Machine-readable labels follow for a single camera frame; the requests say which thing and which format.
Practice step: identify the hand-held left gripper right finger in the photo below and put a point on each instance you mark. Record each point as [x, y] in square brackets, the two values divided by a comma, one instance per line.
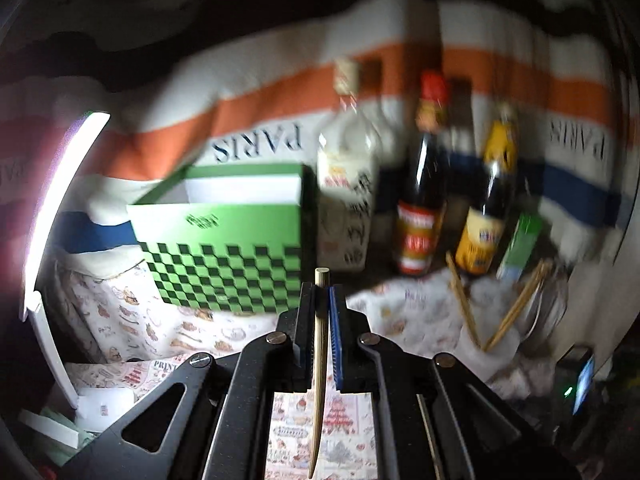
[336, 355]

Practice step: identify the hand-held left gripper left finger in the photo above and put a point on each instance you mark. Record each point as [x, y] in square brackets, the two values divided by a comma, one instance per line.
[305, 350]

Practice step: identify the single tapered bamboo chopstick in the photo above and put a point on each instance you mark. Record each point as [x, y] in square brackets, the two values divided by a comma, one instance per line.
[320, 360]

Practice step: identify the translucent plastic cup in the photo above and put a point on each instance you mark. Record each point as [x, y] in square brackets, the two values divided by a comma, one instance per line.
[492, 365]

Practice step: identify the bunch of bamboo chopsticks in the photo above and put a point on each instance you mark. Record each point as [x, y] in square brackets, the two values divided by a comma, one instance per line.
[462, 300]

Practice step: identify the green checkered box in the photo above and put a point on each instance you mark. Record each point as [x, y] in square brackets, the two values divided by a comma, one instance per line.
[225, 280]

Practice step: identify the green drink carton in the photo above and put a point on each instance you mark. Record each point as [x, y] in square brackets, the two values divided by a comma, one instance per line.
[520, 247]

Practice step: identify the clear cooking wine bottle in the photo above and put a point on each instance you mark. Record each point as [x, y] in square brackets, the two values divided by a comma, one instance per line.
[345, 200]

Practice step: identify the dark sauce bottle red cap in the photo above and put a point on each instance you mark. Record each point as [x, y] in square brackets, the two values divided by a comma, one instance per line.
[420, 200]

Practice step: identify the white bear heart printed cloth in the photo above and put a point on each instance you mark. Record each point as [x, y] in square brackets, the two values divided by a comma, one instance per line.
[125, 310]

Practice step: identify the dark sauce bottle yellow label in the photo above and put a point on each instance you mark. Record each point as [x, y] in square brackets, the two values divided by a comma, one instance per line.
[485, 220]

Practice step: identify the orange blue striped cloth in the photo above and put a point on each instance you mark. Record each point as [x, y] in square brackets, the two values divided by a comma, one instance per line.
[280, 95]

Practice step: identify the pale green patterned box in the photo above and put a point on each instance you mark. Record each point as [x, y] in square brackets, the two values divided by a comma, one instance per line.
[50, 435]

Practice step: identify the white LED desk lamp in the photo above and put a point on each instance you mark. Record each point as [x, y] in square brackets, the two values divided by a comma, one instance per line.
[60, 200]

